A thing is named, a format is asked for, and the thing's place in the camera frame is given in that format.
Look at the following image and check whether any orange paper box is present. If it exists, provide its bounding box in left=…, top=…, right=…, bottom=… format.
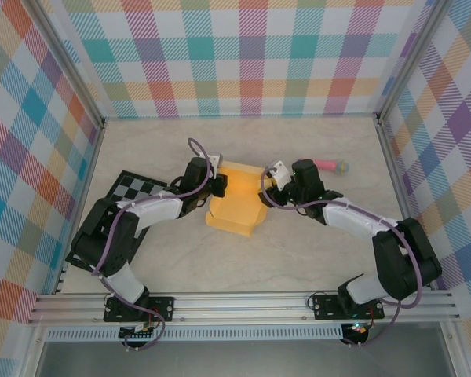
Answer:
left=205, top=159, right=270, bottom=238

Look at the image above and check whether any pink toy microphone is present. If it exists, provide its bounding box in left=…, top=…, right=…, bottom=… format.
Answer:
left=312, top=157, right=351, bottom=176

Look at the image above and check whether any black grey checkerboard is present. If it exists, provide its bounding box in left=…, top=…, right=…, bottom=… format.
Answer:
left=64, top=169, right=169, bottom=276

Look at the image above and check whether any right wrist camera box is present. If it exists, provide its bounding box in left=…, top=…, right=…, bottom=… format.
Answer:
left=269, top=159, right=290, bottom=189

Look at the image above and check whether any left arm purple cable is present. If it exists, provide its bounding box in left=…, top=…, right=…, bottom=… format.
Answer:
left=89, top=137, right=217, bottom=353

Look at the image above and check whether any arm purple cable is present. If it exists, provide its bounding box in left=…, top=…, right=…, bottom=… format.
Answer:
left=89, top=137, right=217, bottom=353
left=260, top=167, right=423, bottom=349

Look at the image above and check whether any aluminium side rail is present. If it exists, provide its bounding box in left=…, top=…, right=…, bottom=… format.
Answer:
left=375, top=116, right=433, bottom=291

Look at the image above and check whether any thin black cable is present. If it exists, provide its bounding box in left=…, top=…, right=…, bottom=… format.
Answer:
left=306, top=287, right=341, bottom=311

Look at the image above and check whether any long aluminium mounting rail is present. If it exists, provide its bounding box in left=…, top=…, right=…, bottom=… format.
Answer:
left=27, top=290, right=462, bottom=325

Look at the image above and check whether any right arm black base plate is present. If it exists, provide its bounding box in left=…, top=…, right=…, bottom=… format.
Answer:
left=312, top=294, right=385, bottom=321

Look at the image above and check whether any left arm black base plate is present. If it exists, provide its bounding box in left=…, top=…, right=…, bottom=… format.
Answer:
left=104, top=296, right=176, bottom=323

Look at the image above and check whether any slotted white cable duct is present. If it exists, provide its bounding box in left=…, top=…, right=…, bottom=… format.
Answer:
left=46, top=328, right=345, bottom=342

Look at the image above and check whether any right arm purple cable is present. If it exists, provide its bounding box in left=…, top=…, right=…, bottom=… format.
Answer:
left=260, top=167, right=423, bottom=349

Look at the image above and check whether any aluminium frame post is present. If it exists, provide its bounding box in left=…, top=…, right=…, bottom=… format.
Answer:
left=27, top=0, right=107, bottom=130
left=374, top=0, right=452, bottom=123

